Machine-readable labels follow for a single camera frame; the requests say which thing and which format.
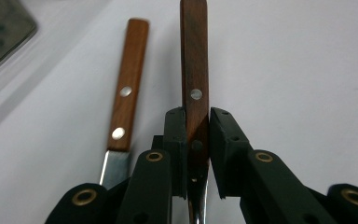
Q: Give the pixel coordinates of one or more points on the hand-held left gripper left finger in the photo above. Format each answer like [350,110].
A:
[177,140]

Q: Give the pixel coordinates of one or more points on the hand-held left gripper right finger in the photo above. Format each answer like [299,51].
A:
[228,149]

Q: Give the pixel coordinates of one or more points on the translucent brown plastic basket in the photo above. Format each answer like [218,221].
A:
[0,31]

